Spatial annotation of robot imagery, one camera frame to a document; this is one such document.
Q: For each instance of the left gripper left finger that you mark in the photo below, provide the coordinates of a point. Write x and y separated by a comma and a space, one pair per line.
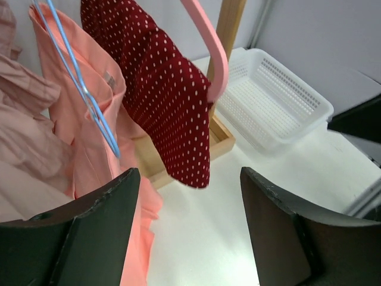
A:
83, 242

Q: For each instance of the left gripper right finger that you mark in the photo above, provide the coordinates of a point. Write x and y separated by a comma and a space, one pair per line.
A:
296, 242

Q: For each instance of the wooden clothes rack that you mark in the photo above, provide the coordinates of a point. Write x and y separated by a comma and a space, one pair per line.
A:
221, 139

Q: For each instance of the mauve pleated dress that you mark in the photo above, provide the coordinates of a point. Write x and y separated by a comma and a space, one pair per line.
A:
33, 158

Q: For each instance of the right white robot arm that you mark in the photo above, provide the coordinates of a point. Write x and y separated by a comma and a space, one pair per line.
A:
361, 122

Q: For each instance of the salmon pink garment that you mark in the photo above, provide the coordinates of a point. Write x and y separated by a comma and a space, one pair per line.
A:
89, 114

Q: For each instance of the red polka dot skirt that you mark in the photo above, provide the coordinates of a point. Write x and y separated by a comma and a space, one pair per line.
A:
166, 95

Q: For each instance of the pink plastic hanger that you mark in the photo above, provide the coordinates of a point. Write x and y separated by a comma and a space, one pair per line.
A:
214, 45

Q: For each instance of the light blue wire hanger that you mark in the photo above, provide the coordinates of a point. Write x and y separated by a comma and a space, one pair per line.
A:
89, 100

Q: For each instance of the white plastic basket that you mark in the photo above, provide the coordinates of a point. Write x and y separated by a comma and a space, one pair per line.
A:
269, 105

